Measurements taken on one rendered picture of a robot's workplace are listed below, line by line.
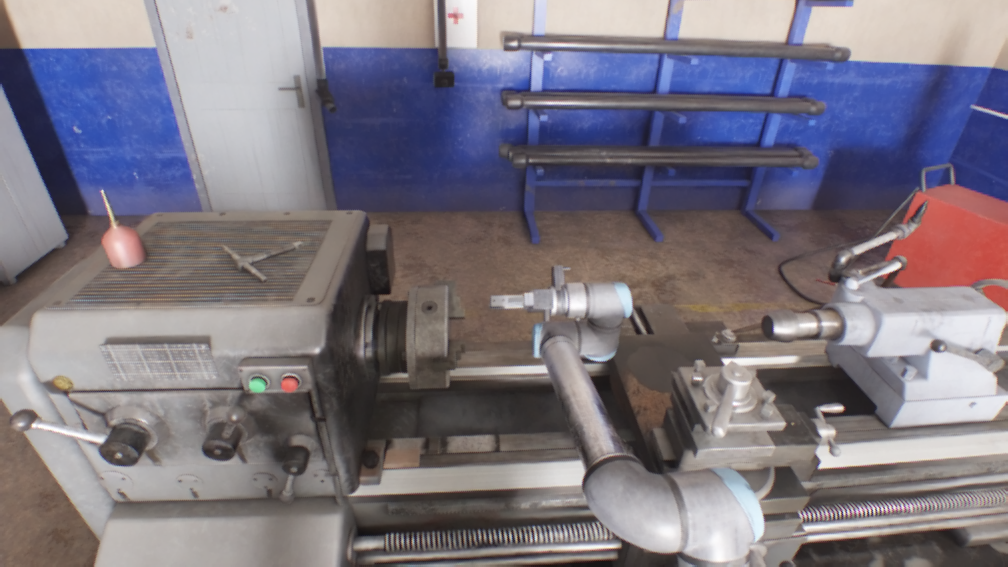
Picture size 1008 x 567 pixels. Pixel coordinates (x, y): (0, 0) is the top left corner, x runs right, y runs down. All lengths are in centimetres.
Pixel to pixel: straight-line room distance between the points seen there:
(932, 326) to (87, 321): 191
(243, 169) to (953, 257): 500
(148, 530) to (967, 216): 398
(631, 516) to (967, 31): 526
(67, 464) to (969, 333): 218
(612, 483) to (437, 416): 78
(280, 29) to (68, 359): 328
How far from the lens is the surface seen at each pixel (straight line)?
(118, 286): 121
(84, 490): 148
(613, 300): 127
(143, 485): 140
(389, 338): 118
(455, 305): 125
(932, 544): 219
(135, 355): 110
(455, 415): 156
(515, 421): 155
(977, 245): 390
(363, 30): 405
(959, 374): 181
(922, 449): 176
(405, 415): 159
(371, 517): 142
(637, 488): 89
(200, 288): 112
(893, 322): 159
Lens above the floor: 189
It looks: 30 degrees down
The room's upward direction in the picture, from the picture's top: 2 degrees clockwise
